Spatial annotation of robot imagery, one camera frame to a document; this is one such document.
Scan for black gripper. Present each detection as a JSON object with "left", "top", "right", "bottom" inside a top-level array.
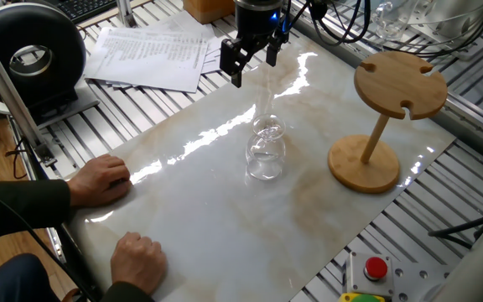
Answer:
[{"left": 219, "top": 0, "right": 290, "bottom": 89}]

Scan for clear stemmed glass cup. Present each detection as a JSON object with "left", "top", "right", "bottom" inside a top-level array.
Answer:
[{"left": 244, "top": 112, "right": 288, "bottom": 182}]

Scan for right forearm dark sleeve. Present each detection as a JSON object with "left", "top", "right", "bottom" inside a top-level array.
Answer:
[{"left": 98, "top": 281, "right": 157, "bottom": 302}]

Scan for left forearm dark sleeve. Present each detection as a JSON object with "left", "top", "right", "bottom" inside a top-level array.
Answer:
[{"left": 0, "top": 179, "right": 73, "bottom": 245}]

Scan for person left hand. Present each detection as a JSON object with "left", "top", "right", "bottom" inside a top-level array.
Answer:
[{"left": 65, "top": 154, "right": 133, "bottom": 209}]

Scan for person right hand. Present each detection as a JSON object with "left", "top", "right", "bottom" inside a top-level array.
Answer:
[{"left": 110, "top": 232, "right": 169, "bottom": 296}]

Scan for white paper sheet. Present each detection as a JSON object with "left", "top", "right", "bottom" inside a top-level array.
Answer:
[
  {"left": 201, "top": 39, "right": 228, "bottom": 76},
  {"left": 140, "top": 10, "right": 226, "bottom": 55}
]

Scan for wooden block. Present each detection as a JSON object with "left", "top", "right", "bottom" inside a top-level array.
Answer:
[{"left": 182, "top": 0, "right": 236, "bottom": 25}]

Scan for large printed paper sheet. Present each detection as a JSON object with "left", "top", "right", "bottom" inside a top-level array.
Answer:
[{"left": 84, "top": 27, "right": 209, "bottom": 94}]

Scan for silver metal stand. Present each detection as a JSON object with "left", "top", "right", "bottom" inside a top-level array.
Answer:
[{"left": 114, "top": 0, "right": 138, "bottom": 29}]

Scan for clear glass jug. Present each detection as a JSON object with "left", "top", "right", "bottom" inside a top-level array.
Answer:
[{"left": 371, "top": 0, "right": 419, "bottom": 43}]

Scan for round wooden glass rack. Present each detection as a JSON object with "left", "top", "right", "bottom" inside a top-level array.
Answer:
[{"left": 327, "top": 49, "right": 449, "bottom": 195}]

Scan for black keyboard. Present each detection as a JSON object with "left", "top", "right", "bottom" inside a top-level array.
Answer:
[{"left": 55, "top": 0, "right": 119, "bottom": 24}]

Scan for marble pattern slab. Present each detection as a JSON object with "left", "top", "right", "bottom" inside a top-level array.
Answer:
[{"left": 67, "top": 36, "right": 457, "bottom": 302}]

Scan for grey box red button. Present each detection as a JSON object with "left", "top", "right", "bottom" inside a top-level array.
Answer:
[{"left": 344, "top": 251, "right": 396, "bottom": 299}]

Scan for yellow box green button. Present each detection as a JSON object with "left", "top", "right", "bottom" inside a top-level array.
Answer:
[{"left": 337, "top": 292, "right": 387, "bottom": 302}]

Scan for silver base mounting plate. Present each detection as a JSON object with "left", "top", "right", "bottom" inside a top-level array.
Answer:
[{"left": 392, "top": 262, "right": 456, "bottom": 302}]

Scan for blue jeans leg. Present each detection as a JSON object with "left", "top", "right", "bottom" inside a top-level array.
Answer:
[{"left": 0, "top": 253, "right": 63, "bottom": 302}]

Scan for blue cable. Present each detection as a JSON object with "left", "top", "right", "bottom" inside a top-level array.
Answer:
[{"left": 281, "top": 0, "right": 295, "bottom": 34}]

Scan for black wrist cable bundle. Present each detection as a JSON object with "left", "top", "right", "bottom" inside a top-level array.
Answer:
[{"left": 308, "top": 0, "right": 371, "bottom": 47}]

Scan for black cables along rail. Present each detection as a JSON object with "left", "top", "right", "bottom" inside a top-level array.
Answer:
[{"left": 366, "top": 2, "right": 483, "bottom": 59}]

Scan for aluminium frame rail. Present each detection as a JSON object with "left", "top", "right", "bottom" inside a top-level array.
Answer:
[{"left": 281, "top": 0, "right": 483, "bottom": 159}]

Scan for aluminium frame post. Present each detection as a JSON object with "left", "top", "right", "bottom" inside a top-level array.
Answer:
[{"left": 0, "top": 14, "right": 58, "bottom": 168}]

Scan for dark thin wires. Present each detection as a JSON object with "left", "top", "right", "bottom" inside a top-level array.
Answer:
[{"left": 5, "top": 137, "right": 31, "bottom": 180}]

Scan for thick black base cable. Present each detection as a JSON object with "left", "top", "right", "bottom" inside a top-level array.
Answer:
[{"left": 428, "top": 215, "right": 483, "bottom": 249}]

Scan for thin black cable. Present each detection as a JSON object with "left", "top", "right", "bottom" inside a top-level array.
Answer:
[{"left": 0, "top": 174, "right": 96, "bottom": 302}]

